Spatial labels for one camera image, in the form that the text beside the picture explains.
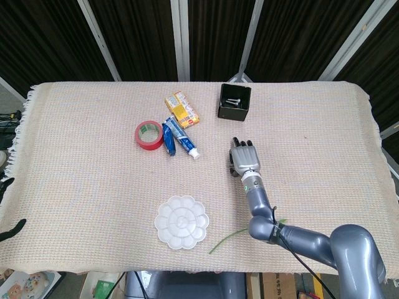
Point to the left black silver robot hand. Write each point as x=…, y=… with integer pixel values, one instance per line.
x=14, y=229

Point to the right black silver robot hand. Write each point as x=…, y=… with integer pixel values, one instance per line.
x=246, y=159

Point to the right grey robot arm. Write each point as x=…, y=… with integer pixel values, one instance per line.
x=311, y=241

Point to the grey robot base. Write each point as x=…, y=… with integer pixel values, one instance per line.
x=187, y=286

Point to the silver screw with round head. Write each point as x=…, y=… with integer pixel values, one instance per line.
x=233, y=104
x=233, y=100

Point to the black square open box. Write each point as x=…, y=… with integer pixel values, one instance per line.
x=232, y=113

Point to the colourful picture book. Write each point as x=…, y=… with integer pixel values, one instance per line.
x=28, y=283

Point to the blue white toothpaste tube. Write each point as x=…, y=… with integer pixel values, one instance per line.
x=184, y=140

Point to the yellow printed carton box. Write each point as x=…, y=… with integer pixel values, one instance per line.
x=184, y=112

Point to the blue snack packet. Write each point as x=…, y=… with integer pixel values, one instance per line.
x=168, y=140

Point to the artificial pink tulip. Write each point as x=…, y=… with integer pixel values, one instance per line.
x=226, y=238

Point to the white flower-shaped paint palette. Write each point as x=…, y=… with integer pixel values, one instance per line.
x=181, y=221

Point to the red tape roll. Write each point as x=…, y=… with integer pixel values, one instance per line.
x=149, y=144

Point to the beige woven tablecloth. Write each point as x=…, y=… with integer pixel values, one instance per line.
x=93, y=171

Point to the white bag with green print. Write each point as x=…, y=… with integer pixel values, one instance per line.
x=104, y=286

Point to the brown cardboard box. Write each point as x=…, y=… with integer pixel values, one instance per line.
x=271, y=286

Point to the white metal frame post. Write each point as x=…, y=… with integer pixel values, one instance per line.
x=355, y=40
x=99, y=43
x=180, y=40
x=252, y=40

